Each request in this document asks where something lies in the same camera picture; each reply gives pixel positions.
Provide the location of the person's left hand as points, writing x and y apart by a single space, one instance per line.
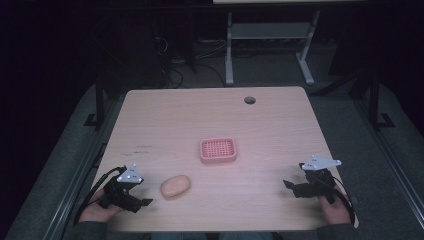
96 211

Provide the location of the black metal stand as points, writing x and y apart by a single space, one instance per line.
99 100
375 100

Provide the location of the tan bread roll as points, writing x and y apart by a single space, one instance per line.
175 186

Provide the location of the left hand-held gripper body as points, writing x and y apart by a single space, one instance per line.
120 195

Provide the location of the person's right hand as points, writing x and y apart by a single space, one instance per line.
335 213

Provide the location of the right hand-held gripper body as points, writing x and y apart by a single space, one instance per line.
316 186

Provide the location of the white metal stand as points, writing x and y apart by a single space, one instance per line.
271 31

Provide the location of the pink soap dish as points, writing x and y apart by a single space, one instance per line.
218 150

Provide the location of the grey metal floor rail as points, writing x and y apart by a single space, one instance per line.
388 156
80 170

